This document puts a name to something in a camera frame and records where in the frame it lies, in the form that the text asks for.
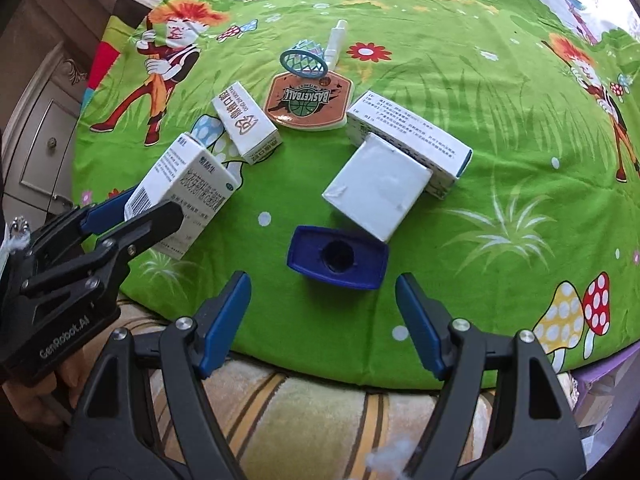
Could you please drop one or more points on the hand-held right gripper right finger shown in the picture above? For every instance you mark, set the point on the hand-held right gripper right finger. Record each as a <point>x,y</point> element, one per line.
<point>420,320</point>

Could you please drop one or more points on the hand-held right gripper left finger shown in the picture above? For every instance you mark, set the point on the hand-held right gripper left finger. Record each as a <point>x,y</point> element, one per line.
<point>227,320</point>

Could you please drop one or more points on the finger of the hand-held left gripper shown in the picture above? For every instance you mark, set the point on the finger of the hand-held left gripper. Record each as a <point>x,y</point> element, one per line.
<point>105,210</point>
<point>150,225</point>

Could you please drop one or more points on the white medicine box blue print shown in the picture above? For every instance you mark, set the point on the white medicine box blue print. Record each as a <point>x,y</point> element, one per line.
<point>185,185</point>

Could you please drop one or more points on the blue plastic tray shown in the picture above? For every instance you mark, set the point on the blue plastic tray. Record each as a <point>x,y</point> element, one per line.
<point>305,250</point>

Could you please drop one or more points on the purple cardboard storage box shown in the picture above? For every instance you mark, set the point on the purple cardboard storage box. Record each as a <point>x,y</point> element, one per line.
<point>605,367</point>

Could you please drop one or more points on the person's left hand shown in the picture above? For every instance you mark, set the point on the person's left hand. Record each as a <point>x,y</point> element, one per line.
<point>30,402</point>

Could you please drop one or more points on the white bedside cabinet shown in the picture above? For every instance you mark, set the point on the white bedside cabinet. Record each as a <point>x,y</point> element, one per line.
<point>40,140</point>

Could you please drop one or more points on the striped tasselled cushion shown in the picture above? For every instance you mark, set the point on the striped tasselled cushion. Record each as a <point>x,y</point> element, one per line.
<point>300,425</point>

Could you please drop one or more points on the green cartoon printed blanket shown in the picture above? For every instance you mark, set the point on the green cartoon printed blanket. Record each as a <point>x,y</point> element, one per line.
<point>500,220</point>

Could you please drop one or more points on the flat white square box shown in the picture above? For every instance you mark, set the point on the flat white square box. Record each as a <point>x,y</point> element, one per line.
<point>375,190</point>

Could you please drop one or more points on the white box with orange print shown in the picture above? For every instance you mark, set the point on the white box with orange print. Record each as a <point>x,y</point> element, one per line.
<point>245,122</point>

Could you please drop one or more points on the long blue-striped medicine box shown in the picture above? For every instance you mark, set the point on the long blue-striped medicine box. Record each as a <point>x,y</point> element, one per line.
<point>415,135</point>

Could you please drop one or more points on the orange basketball hoop toy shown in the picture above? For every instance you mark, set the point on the orange basketball hoop toy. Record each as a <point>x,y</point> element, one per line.
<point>307,97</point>

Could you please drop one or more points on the white spray bottle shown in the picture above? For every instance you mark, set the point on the white spray bottle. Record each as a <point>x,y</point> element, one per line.
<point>334,42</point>

